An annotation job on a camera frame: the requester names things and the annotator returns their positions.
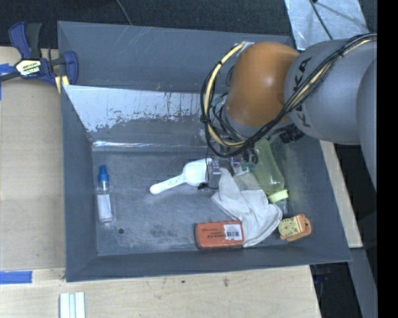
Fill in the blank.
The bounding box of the clear spray bottle blue cap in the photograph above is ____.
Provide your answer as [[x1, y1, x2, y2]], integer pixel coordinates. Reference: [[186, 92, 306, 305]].
[[97, 164, 115, 225]]

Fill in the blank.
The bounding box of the orange toy clock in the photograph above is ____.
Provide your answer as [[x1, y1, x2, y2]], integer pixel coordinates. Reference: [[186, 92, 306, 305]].
[[278, 213, 312, 243]]

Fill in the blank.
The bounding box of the black cylinder on white bracket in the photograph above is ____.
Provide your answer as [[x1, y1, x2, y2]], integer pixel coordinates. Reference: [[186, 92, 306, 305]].
[[278, 128, 305, 144]]

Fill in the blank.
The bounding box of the white cloth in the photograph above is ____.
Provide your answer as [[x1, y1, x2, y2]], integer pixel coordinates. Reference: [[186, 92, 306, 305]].
[[210, 167, 283, 248]]

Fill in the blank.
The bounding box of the grey metal bin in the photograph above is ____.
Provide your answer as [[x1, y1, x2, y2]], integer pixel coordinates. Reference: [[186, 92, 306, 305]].
[[56, 21, 353, 283]]

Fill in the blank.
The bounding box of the orange box with barcode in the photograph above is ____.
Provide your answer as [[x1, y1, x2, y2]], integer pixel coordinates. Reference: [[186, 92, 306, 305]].
[[194, 220, 245, 250]]

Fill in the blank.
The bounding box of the white plastic scoop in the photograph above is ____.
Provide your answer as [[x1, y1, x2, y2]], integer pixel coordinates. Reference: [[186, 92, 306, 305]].
[[149, 158, 210, 195]]

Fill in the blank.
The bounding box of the yellow-green clear plastic bottle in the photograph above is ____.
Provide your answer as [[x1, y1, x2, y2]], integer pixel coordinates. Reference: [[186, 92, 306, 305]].
[[253, 138, 290, 216]]

